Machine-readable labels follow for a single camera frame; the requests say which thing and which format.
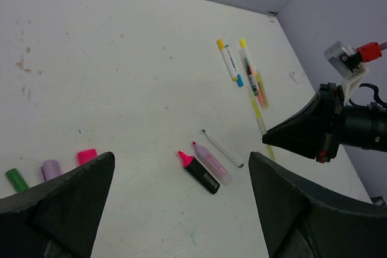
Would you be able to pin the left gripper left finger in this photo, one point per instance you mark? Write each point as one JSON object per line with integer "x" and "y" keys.
{"x": 60, "y": 217}

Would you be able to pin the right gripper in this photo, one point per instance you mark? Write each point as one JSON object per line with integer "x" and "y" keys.
{"x": 313, "y": 132}

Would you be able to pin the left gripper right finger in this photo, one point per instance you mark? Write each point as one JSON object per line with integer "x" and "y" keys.
{"x": 300, "y": 218}

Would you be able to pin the lilac highlighter cap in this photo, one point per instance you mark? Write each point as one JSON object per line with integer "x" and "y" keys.
{"x": 50, "y": 169}

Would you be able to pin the green marker cap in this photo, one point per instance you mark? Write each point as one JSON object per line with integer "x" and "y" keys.
{"x": 16, "y": 180}

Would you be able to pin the pink highlighter cap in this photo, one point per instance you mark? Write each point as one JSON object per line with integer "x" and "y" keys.
{"x": 85, "y": 156}

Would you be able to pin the white green marker body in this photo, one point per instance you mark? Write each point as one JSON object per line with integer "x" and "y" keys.
{"x": 223, "y": 149}

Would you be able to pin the lilac highlighter body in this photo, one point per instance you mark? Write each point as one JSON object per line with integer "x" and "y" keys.
{"x": 209, "y": 160}

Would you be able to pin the black pink highlighter body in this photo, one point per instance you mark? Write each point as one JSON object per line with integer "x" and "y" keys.
{"x": 199, "y": 172}

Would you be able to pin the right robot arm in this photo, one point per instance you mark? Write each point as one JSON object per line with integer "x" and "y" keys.
{"x": 364, "y": 126}

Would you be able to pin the olive clear pen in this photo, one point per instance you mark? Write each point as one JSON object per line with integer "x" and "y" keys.
{"x": 262, "y": 89}

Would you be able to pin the orange clear pen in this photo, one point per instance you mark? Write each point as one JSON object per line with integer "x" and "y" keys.
{"x": 260, "y": 96}

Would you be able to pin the black green pen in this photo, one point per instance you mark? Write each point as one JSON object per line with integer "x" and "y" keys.
{"x": 250, "y": 77}

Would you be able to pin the yellow cap clear pen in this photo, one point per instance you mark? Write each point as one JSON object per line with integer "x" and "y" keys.
{"x": 246, "y": 54}

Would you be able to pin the white blue marker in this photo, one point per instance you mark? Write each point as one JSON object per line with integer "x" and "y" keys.
{"x": 239, "y": 80}

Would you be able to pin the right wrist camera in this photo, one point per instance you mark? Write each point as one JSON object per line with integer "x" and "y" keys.
{"x": 348, "y": 63}

